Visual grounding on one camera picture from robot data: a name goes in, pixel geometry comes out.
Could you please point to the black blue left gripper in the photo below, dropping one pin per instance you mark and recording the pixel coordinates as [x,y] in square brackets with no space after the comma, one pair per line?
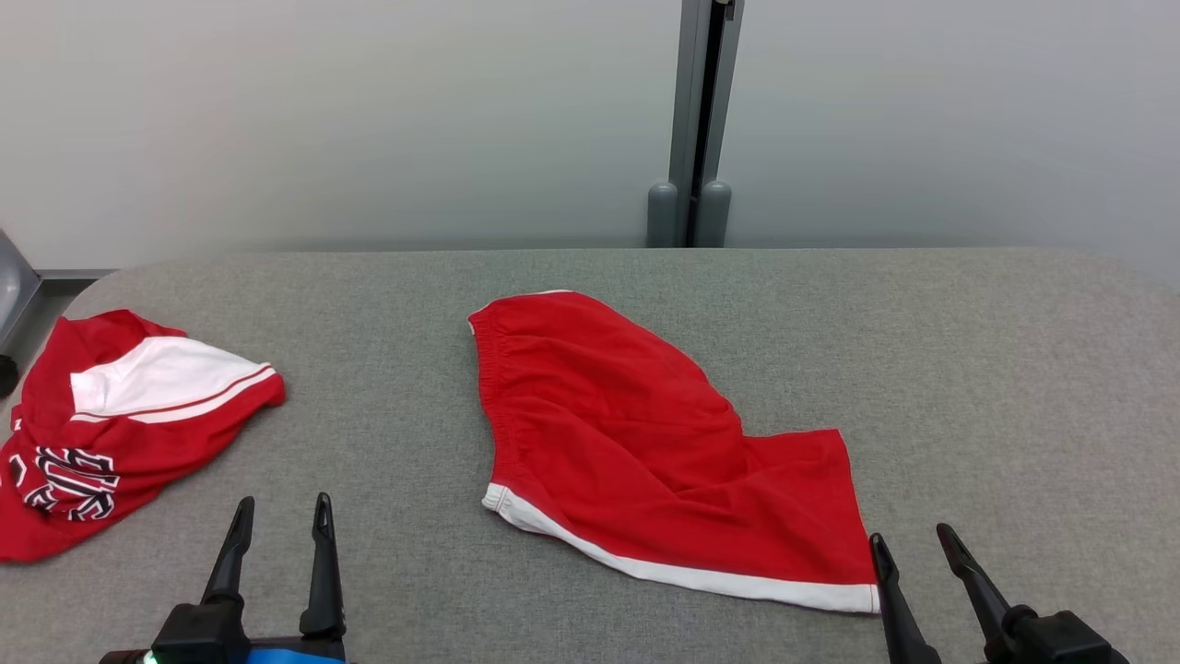
[198,636]

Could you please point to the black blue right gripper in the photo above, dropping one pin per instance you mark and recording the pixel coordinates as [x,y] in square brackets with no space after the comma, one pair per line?
[1056,641]

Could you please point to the red shorts with white trim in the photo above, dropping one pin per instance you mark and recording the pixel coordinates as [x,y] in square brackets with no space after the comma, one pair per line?
[627,433]

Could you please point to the red white jersey shirt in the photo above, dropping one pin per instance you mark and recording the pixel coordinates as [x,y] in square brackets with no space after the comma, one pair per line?
[55,369]

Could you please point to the grey metal partition post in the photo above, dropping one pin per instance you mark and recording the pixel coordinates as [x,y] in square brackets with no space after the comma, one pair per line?
[14,286]
[693,111]

